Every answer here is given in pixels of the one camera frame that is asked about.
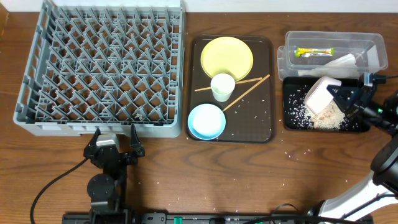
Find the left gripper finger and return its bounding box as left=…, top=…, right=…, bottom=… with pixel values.
left=130, top=124, right=145, bottom=157
left=83, top=128, right=101, bottom=159

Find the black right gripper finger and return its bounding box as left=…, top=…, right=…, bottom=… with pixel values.
left=326, top=85, right=363, bottom=108
left=345, top=103, right=361, bottom=118

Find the white paper napkin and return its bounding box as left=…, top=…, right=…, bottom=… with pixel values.
left=297, top=54, right=360, bottom=78

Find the pink bowl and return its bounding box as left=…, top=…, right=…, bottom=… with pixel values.
left=304, top=77, right=341, bottom=114

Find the light blue bowl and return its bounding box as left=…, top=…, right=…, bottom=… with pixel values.
left=187, top=104, right=226, bottom=141

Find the cream plastic cup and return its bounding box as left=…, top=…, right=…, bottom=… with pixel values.
left=210, top=73, right=236, bottom=102

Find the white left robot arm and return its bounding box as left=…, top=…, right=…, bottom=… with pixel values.
left=83, top=124, right=231, bottom=223

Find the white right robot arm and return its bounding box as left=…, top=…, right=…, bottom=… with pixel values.
left=317, top=73, right=397, bottom=222

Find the black waste tray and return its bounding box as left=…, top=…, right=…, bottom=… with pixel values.
left=282, top=77, right=370, bottom=133

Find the pile of rice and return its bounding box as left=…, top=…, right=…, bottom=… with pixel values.
left=304, top=101, right=347, bottom=131

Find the clear plastic bin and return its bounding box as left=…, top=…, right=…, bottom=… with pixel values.
left=277, top=31, right=388, bottom=80

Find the grey dish rack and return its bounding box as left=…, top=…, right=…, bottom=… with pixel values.
left=13, top=1, right=185, bottom=138

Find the lower wooden chopstick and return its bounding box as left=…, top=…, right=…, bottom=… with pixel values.
left=223, top=74, right=271, bottom=112

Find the wooden chopstick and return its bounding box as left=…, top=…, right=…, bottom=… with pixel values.
left=223, top=74, right=271, bottom=112
left=194, top=77, right=262, bottom=91

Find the upper wooden chopstick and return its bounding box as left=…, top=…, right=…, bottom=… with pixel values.
left=194, top=77, right=262, bottom=91

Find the dark brown serving tray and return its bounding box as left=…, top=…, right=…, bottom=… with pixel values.
left=186, top=35, right=276, bottom=144

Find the yellow plate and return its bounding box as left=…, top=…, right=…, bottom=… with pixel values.
left=200, top=36, right=254, bottom=81

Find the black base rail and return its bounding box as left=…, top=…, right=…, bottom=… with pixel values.
left=61, top=212, right=374, bottom=224

